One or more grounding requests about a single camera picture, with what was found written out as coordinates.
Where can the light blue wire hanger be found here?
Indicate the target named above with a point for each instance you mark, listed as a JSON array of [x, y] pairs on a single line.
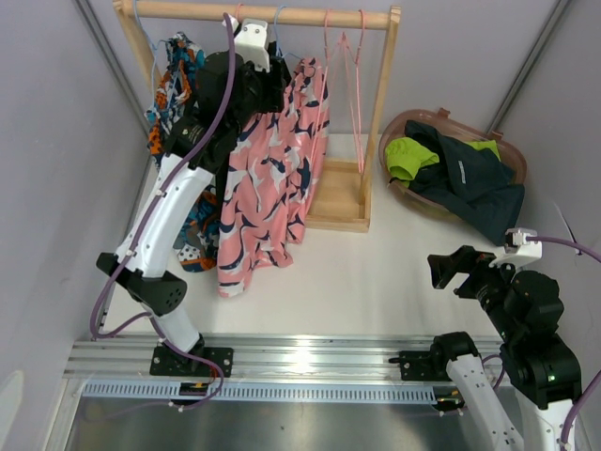
[[279, 49]]

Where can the grey slotted cable duct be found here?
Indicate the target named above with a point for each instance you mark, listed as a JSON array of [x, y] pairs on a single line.
[[270, 392]]

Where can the pink wire hanger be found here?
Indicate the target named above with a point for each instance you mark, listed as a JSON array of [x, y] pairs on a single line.
[[237, 12], [326, 61], [352, 61]]

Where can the wooden clothes rack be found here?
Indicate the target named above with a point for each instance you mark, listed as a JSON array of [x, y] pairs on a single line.
[[344, 197]]

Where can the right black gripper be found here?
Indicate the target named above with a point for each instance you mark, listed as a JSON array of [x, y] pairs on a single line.
[[442, 267]]

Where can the black shorts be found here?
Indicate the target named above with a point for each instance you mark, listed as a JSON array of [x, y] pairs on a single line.
[[220, 183]]

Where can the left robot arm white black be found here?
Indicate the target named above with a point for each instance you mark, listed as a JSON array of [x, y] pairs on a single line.
[[229, 89]]

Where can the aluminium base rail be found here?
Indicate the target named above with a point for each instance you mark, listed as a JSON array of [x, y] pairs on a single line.
[[282, 358]]

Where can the lime green shorts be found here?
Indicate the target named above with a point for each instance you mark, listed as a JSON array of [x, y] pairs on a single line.
[[404, 157]]

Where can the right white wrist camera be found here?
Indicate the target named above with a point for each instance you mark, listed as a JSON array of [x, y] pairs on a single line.
[[521, 248]]

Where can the black mounting plate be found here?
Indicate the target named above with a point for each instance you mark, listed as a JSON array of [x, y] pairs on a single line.
[[167, 363], [416, 365]]

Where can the brown translucent plastic basket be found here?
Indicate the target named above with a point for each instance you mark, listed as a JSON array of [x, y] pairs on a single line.
[[445, 124]]

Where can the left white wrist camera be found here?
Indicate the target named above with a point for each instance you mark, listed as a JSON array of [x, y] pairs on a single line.
[[252, 42]]

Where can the far left blue hanger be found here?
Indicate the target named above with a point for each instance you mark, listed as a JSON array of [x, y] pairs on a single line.
[[152, 47]]

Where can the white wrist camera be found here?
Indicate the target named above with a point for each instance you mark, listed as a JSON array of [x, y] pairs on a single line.
[[252, 42], [521, 248]]

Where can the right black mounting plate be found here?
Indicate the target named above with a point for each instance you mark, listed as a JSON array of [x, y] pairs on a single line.
[[416, 365]]

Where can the pink shark print shorts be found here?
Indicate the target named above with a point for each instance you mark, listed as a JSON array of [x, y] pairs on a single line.
[[272, 179]]

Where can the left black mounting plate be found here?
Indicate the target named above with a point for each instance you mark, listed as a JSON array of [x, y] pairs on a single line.
[[167, 363]]

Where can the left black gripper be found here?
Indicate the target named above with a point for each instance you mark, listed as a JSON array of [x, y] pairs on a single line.
[[273, 84]]

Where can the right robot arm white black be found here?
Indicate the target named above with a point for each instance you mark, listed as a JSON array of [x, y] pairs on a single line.
[[524, 308]]

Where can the colourful patterned shorts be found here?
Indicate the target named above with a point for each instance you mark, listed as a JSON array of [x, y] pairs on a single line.
[[197, 241]]

